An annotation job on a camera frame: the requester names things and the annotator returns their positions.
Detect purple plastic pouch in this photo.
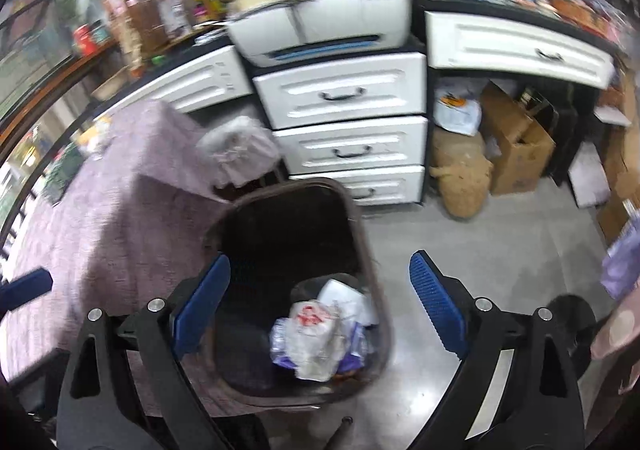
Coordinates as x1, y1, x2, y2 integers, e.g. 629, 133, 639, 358
269, 318, 369, 383

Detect white face mask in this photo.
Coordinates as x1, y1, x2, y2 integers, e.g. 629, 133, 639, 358
317, 279, 378, 328

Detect white red plastic bag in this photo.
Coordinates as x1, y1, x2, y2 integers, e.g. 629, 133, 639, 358
285, 300, 347, 383

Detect black trash bin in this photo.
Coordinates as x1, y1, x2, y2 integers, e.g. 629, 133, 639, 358
198, 178, 392, 410

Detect black stool base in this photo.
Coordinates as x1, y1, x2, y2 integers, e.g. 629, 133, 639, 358
547, 294, 597, 378

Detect purple striped tablecloth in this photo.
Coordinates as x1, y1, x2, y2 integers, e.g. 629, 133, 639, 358
1, 100, 229, 380

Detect burlap sack on floor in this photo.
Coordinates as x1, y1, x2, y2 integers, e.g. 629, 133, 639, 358
430, 127, 494, 219

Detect cardboard box on floor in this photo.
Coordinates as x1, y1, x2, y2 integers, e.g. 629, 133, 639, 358
480, 82, 555, 196

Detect red tin can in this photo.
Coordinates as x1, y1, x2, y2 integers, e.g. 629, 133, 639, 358
73, 24, 98, 57

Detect white drawer cabinet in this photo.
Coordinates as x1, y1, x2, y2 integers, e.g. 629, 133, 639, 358
254, 52, 428, 206

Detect white desk drawer right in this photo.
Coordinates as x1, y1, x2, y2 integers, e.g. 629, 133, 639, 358
425, 11, 614, 89

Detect white printer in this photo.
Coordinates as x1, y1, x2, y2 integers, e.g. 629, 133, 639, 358
227, 0, 412, 68

